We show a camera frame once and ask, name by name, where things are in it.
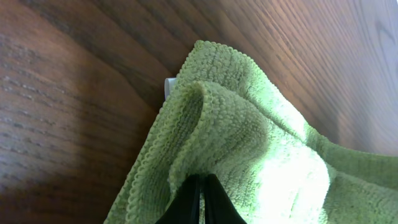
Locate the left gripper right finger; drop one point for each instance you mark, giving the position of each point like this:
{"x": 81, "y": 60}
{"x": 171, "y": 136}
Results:
{"x": 218, "y": 207}

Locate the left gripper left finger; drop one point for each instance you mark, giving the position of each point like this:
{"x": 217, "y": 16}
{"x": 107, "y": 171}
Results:
{"x": 184, "y": 208}

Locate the light green cloth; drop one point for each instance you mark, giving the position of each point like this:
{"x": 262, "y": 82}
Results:
{"x": 224, "y": 116}

